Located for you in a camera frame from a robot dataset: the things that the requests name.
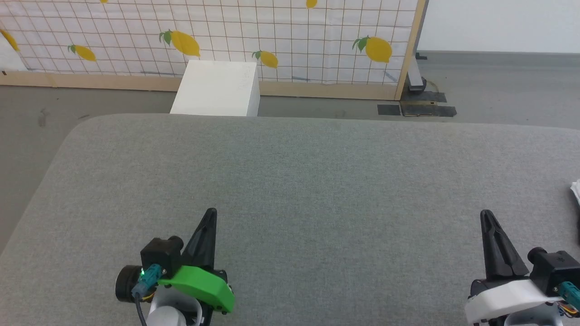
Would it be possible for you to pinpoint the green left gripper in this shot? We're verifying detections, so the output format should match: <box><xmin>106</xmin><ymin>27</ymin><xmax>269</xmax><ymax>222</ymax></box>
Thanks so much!
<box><xmin>114</xmin><ymin>208</ymin><xmax>236</xmax><ymax>326</ymax></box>

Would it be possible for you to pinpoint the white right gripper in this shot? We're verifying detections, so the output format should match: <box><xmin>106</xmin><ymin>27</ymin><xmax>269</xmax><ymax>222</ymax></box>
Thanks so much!
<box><xmin>464</xmin><ymin>210</ymin><xmax>566</xmax><ymax>325</ymax></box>

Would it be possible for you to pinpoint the black and white shirt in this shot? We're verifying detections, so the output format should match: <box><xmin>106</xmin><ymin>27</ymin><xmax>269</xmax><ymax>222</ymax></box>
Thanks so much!
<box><xmin>570</xmin><ymin>179</ymin><xmax>580</xmax><ymax>247</ymax></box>

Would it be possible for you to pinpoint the grey fabric sofa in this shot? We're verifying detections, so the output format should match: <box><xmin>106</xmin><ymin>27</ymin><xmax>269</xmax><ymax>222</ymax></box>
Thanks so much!
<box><xmin>0</xmin><ymin>113</ymin><xmax>580</xmax><ymax>326</ymax></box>

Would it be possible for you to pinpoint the white box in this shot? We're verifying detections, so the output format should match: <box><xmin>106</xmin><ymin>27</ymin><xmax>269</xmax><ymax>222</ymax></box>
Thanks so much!
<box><xmin>169</xmin><ymin>59</ymin><xmax>261</xmax><ymax>118</ymax></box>

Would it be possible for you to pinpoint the large black floor mat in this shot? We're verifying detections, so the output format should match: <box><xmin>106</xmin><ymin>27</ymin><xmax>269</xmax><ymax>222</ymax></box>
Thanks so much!
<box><xmin>399</xmin><ymin>91</ymin><xmax>458</xmax><ymax>118</ymax></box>

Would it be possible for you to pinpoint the grey metal panel foot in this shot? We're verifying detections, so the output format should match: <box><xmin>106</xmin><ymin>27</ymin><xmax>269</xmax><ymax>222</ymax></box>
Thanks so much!
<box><xmin>405</xmin><ymin>53</ymin><xmax>428</xmax><ymax>94</ymax></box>

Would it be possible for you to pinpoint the lemon print partition panel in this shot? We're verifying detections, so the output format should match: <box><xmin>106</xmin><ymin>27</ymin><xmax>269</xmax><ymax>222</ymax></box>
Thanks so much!
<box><xmin>0</xmin><ymin>0</ymin><xmax>429</xmax><ymax>101</ymax></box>

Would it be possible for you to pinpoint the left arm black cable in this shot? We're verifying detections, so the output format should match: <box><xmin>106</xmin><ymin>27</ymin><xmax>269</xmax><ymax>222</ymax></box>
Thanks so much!
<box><xmin>131</xmin><ymin>265</ymin><xmax>164</xmax><ymax>326</ymax></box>

